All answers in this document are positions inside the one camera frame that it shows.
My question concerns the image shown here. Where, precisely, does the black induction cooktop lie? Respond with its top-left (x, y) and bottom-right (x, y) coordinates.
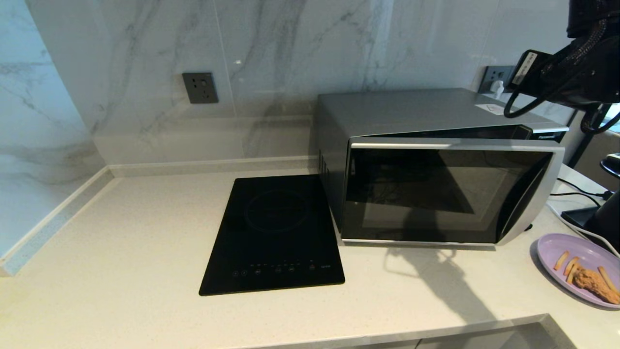
top-left (199, 174), bottom-right (346, 296)

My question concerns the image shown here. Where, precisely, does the black flat appliance base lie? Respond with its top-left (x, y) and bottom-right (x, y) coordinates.
top-left (559, 206), bottom-right (599, 228)

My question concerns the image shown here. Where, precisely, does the silver microwave oven body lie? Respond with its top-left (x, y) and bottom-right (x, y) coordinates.
top-left (316, 88), bottom-right (570, 243)

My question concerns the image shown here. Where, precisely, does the grey cabinet front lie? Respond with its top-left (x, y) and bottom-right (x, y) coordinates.
top-left (416, 320), bottom-right (550, 349)
top-left (310, 334), bottom-right (419, 349)

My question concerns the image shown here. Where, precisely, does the dark window frame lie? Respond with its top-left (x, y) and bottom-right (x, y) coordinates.
top-left (567, 104), bottom-right (620, 168)

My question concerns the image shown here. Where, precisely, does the grey double wall socket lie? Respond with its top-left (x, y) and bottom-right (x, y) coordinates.
top-left (477, 65), bottom-right (517, 94)

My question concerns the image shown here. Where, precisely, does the purple plate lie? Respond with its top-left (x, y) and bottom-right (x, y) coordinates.
top-left (537, 233), bottom-right (620, 309)

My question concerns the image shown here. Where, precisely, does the fried chicken piece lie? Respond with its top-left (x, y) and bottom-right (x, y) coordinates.
top-left (573, 268), bottom-right (620, 305)

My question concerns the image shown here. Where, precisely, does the white power cable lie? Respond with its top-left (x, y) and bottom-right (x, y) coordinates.
top-left (547, 201), bottom-right (620, 257)

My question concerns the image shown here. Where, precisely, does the thin black power cable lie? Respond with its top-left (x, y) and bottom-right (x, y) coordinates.
top-left (550, 191), bottom-right (600, 206)
top-left (557, 178), bottom-right (612, 198)

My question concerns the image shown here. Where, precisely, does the grey single wall socket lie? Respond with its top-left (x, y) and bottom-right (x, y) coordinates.
top-left (182, 72), bottom-right (219, 104)

